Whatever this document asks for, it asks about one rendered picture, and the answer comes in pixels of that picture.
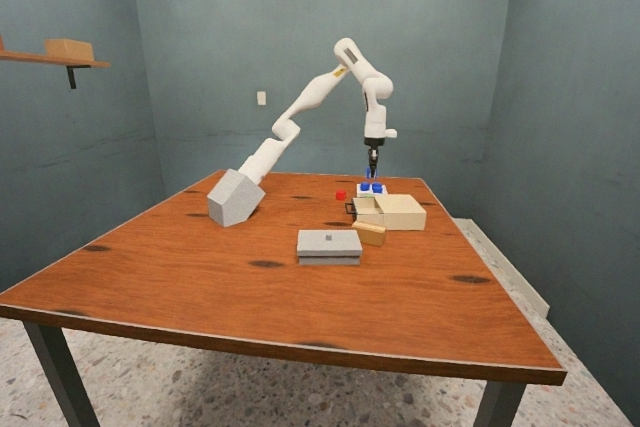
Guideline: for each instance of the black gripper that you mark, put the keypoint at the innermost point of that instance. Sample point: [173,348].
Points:
[373,154]

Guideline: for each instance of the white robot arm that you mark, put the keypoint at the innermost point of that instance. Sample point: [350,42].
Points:
[258,166]

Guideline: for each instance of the tan cardboard box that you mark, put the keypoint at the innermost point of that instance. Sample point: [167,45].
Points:
[370,233]

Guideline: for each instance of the grey square sheet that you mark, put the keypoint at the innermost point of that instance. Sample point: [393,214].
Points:
[328,243]

